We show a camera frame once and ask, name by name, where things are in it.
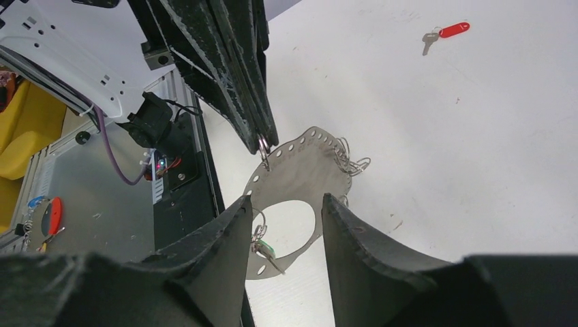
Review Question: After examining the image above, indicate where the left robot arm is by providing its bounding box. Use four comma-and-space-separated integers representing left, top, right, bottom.
1, 1, 279, 157

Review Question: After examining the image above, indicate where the white slotted cable duct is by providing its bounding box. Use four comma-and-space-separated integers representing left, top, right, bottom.
150, 150, 166, 204

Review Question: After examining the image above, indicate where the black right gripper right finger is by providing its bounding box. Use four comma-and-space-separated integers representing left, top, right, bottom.
322, 194, 577, 326

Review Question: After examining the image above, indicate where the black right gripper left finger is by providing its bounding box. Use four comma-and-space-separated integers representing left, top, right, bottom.
1, 196, 253, 326

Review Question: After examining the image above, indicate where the key with green tag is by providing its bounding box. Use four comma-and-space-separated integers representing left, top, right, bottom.
251, 208, 286, 275

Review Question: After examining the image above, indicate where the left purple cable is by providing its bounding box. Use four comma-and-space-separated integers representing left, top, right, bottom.
92, 106, 152, 187

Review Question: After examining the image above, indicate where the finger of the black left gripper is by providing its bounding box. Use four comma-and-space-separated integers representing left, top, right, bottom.
128, 0, 263, 156
209, 1, 278, 149

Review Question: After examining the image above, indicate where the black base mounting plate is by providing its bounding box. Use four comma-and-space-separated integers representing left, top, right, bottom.
138, 93, 254, 326

